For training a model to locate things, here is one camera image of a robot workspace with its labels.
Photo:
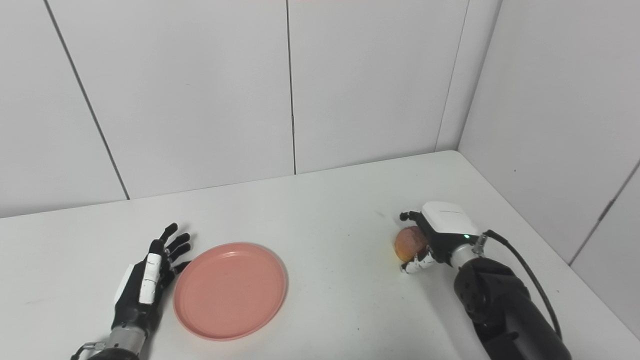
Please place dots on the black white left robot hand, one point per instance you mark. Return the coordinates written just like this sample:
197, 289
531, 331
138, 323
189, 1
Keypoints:
140, 290

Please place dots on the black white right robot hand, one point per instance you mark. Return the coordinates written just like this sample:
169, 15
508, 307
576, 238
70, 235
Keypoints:
447, 230

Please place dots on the golden cream puff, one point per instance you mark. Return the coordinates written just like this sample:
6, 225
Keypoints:
409, 243

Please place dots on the pink round plate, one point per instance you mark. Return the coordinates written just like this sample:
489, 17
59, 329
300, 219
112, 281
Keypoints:
230, 291

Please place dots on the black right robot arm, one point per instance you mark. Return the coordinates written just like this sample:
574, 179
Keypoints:
505, 310

